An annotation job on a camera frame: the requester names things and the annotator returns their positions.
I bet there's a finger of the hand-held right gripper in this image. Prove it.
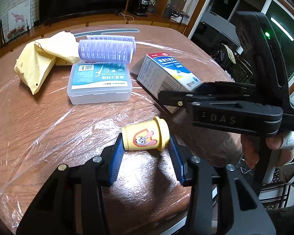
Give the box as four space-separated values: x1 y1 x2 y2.
200 81 256 90
158 89 256 108

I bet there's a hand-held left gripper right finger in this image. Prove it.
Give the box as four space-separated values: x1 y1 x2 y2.
169 135 277 235

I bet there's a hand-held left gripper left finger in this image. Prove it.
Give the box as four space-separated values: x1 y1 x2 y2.
16 135 125 235

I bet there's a white and blue medicine box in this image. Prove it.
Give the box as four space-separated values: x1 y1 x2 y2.
132 52 202 114

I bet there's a yellow cartoon rabbit cup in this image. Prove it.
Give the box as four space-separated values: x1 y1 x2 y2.
122 116 171 152

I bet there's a person's right hand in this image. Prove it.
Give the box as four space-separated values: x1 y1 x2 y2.
240 132 284 170

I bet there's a patterned dark cloth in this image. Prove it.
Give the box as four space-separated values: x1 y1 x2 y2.
209 40 238 69

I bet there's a clear dental floss box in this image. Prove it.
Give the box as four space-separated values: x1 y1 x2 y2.
67 62 133 105

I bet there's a glass sliding door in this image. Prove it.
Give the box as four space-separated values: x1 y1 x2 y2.
189 0 294 98

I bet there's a purple hair roller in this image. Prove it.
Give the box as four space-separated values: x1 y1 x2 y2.
78 35 137 63

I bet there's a black coffee machine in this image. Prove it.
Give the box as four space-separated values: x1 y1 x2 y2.
131 0 151 17

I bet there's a small green potted plant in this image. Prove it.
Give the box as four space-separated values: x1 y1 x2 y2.
147 0 162 14

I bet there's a yellow paper bag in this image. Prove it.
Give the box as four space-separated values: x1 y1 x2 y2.
13 31 81 95

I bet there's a giraffe picture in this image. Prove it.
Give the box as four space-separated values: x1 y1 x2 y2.
8 0 31 33

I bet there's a wooden wall cabinet unit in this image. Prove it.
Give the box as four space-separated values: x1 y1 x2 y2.
0 0 216 44

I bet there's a grey table cable slot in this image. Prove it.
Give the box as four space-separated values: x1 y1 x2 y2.
73 28 140 39

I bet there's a white cable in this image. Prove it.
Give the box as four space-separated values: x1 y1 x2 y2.
120 10 135 24

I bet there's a red flower picture frame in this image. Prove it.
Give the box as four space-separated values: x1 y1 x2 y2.
0 24 31 43

